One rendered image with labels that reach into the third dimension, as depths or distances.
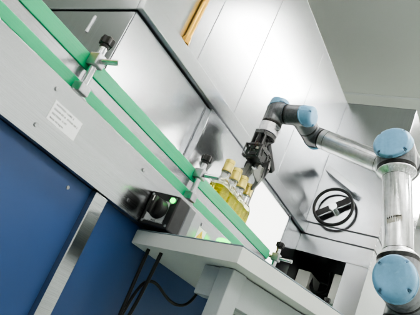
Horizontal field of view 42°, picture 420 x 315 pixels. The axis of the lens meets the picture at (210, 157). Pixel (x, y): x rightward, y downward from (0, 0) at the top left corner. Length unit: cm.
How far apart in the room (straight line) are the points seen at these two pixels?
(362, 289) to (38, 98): 200
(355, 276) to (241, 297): 166
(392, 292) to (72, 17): 121
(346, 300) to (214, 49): 135
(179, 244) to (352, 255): 170
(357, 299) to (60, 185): 186
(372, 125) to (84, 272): 217
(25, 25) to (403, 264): 109
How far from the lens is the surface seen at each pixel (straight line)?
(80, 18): 175
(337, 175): 288
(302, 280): 290
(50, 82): 100
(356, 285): 270
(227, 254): 103
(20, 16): 99
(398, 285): 154
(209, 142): 191
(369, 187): 288
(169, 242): 116
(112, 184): 114
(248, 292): 110
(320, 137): 203
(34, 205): 104
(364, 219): 281
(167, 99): 174
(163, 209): 119
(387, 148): 172
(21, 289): 108
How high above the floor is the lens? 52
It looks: 20 degrees up
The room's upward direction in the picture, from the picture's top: 24 degrees clockwise
